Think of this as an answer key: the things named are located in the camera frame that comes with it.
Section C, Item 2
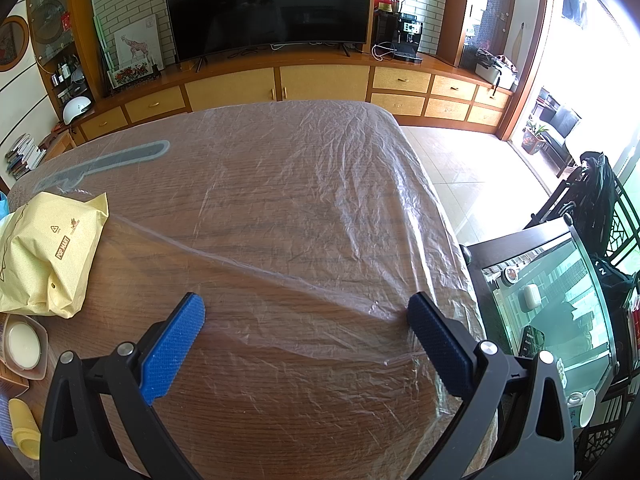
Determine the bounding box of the orange labelled cream jar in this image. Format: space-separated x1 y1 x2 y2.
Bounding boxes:
1 313 48 382

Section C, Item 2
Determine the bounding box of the yellow paper cup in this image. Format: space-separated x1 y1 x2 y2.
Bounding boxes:
8 398 41 460

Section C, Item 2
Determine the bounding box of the yellow paper bag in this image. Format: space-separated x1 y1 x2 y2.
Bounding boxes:
1 192 110 320

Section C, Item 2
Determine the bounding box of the grey far edge guard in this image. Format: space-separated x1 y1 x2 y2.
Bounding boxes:
34 140 170 193

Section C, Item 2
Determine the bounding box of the dark wooden chair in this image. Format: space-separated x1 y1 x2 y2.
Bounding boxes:
527 152 639 285

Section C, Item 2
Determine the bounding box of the potted plant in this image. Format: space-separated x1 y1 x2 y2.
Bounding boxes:
521 120 548 155

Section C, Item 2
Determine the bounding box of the stack of books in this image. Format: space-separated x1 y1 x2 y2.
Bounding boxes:
6 133 46 180

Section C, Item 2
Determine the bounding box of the wooden TV cabinet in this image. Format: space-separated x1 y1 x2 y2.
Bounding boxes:
70 48 511 144

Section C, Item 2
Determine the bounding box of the white helmet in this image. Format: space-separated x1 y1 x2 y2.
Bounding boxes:
63 96 92 125

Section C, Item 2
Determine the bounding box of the black coffee machine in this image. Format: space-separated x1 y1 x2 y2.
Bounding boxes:
392 13 422 64

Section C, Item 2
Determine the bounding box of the black flat television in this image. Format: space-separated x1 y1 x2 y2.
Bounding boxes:
166 0 370 61

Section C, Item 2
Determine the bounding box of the round wall picture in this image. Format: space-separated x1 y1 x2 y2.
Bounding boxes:
0 15 29 72

